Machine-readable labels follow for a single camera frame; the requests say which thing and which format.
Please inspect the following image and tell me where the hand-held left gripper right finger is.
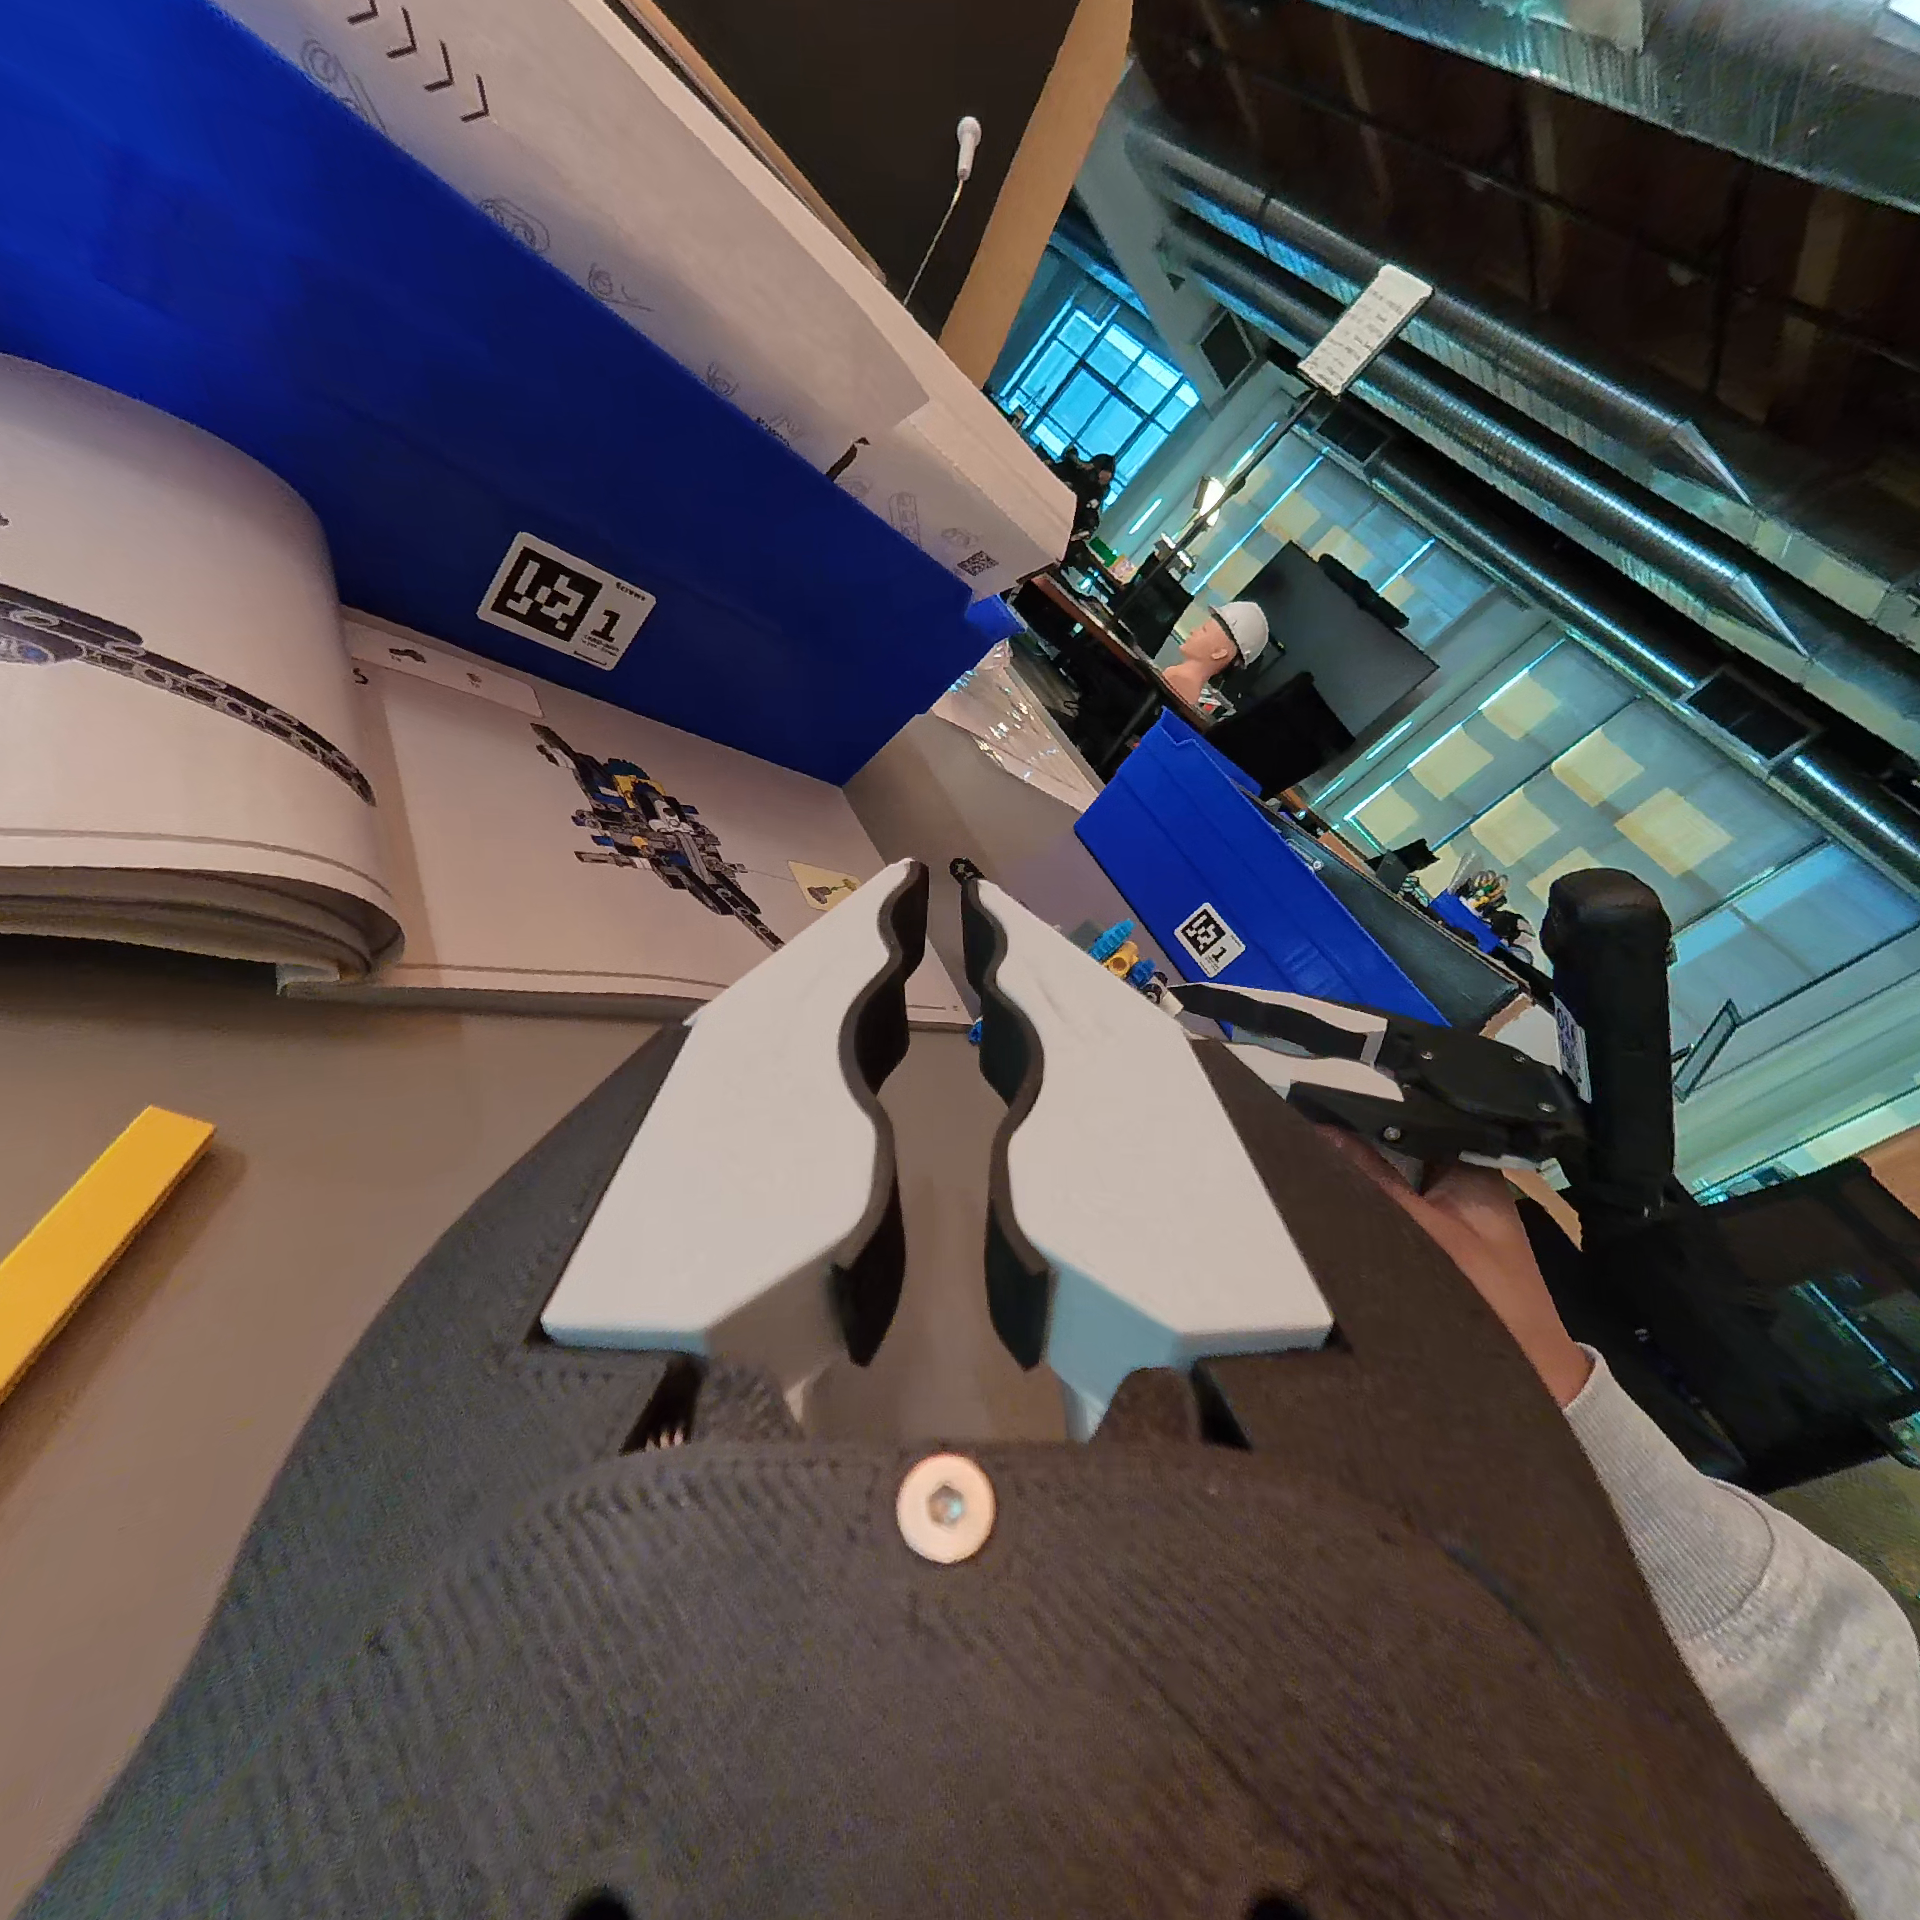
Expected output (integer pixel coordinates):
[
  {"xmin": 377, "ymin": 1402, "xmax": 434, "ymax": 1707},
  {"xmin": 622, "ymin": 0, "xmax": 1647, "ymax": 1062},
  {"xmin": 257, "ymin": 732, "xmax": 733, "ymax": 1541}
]
[{"xmin": 956, "ymin": 879, "xmax": 1334, "ymax": 1444}]

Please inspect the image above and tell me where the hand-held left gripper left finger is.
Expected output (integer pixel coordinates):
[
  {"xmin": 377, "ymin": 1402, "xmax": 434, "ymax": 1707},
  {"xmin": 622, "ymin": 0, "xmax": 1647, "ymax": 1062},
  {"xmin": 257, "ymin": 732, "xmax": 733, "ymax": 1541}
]
[{"xmin": 540, "ymin": 859, "xmax": 930, "ymax": 1425}]

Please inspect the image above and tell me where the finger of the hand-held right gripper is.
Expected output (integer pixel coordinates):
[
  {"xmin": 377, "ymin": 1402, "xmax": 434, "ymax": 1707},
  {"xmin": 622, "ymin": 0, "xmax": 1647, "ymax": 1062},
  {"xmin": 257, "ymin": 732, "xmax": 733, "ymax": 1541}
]
[
  {"xmin": 1221, "ymin": 1042, "xmax": 1419, "ymax": 1114},
  {"xmin": 1166, "ymin": 983, "xmax": 1402, "ymax": 1064}
]

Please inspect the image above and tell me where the person's right forearm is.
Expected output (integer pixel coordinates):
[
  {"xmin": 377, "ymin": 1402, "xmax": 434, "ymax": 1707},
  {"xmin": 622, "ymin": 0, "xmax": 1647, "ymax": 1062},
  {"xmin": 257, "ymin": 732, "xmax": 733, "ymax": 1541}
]
[{"xmin": 1561, "ymin": 1348, "xmax": 1920, "ymax": 1920}]

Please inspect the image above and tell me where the yellow blue lego assembly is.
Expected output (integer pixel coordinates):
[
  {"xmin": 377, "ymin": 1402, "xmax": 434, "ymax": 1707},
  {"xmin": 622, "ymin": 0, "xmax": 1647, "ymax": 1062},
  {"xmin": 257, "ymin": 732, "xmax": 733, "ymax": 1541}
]
[{"xmin": 1071, "ymin": 919, "xmax": 1190, "ymax": 1008}]

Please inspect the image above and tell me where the yellow flat lego beam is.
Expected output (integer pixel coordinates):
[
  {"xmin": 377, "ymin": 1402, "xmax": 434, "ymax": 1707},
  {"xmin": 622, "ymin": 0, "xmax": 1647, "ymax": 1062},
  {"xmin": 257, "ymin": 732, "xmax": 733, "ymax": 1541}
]
[{"xmin": 0, "ymin": 1108, "xmax": 216, "ymax": 1403}]

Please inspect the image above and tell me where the open lego instruction booklet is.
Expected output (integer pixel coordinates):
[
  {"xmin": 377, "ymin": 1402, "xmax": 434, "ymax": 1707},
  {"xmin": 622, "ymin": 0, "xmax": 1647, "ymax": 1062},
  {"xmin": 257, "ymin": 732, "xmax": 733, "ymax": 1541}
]
[{"xmin": 0, "ymin": 353, "xmax": 977, "ymax": 1037}]

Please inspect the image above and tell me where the white cardboard lego box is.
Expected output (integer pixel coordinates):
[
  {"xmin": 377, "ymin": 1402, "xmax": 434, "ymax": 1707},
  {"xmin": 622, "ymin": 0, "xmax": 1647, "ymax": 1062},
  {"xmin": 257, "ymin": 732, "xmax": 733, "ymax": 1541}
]
[{"xmin": 226, "ymin": 0, "xmax": 1078, "ymax": 602}]

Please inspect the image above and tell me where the person's right hand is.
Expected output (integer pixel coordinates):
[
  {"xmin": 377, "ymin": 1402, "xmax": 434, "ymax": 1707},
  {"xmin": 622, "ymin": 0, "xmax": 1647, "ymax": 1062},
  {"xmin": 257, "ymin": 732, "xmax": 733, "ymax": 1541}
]
[{"xmin": 1325, "ymin": 1126, "xmax": 1593, "ymax": 1410}]

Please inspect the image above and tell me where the small blue storage bin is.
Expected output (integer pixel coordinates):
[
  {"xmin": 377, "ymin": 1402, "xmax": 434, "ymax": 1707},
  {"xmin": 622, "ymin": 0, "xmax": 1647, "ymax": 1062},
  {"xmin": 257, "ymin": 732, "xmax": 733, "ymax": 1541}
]
[{"xmin": 1074, "ymin": 709, "xmax": 1529, "ymax": 1042}]

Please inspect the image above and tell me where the blue pen holder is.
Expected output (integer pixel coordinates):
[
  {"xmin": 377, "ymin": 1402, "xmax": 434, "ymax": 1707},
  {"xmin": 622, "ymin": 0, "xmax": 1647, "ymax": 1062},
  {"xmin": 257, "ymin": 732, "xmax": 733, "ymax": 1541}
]
[{"xmin": 1424, "ymin": 862, "xmax": 1523, "ymax": 952}]

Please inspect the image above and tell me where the mannequin head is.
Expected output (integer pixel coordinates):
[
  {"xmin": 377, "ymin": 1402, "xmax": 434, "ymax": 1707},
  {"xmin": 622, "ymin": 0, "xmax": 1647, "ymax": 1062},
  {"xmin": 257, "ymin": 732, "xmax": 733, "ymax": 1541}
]
[{"xmin": 1160, "ymin": 620, "xmax": 1252, "ymax": 720}]

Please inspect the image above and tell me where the black monitor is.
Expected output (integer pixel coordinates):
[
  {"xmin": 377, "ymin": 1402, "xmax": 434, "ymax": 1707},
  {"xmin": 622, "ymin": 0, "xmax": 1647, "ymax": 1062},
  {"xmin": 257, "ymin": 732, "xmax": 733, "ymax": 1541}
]
[{"xmin": 1217, "ymin": 540, "xmax": 1443, "ymax": 797}]

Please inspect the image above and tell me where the clear plastic bag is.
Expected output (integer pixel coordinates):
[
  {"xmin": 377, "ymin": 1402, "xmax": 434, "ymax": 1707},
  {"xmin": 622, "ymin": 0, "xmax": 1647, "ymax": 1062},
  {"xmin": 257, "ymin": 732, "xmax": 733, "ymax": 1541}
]
[{"xmin": 930, "ymin": 643, "xmax": 1106, "ymax": 813}]

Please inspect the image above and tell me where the white hanging sign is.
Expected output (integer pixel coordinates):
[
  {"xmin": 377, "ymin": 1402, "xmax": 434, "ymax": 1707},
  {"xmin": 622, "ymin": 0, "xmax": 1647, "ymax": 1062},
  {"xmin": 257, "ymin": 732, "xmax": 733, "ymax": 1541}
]
[{"xmin": 1296, "ymin": 264, "xmax": 1432, "ymax": 400}]

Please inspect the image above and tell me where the white hanging microphone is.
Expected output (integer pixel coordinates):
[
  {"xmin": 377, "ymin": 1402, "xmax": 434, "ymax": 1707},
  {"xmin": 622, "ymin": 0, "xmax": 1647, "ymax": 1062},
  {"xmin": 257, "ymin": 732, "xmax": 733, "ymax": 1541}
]
[{"xmin": 901, "ymin": 115, "xmax": 987, "ymax": 296}]

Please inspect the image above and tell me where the large blue storage bin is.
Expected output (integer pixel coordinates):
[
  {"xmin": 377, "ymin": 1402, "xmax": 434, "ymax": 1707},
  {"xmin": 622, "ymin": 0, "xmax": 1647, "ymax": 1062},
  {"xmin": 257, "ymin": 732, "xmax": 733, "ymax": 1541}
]
[{"xmin": 0, "ymin": 0, "xmax": 1024, "ymax": 790}]

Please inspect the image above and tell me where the silver ventilation duct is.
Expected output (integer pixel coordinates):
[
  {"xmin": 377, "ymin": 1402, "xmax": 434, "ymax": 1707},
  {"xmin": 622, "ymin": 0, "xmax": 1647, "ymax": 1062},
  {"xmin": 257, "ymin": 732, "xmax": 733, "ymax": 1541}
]
[
  {"xmin": 1125, "ymin": 121, "xmax": 1920, "ymax": 890},
  {"xmin": 1306, "ymin": 0, "xmax": 1920, "ymax": 204}
]

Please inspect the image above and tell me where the black wall panel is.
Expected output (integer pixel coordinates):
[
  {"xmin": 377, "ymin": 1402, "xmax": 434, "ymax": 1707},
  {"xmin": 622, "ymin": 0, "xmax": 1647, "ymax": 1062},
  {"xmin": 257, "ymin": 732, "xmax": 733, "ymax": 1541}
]
[{"xmin": 652, "ymin": 0, "xmax": 1084, "ymax": 339}]

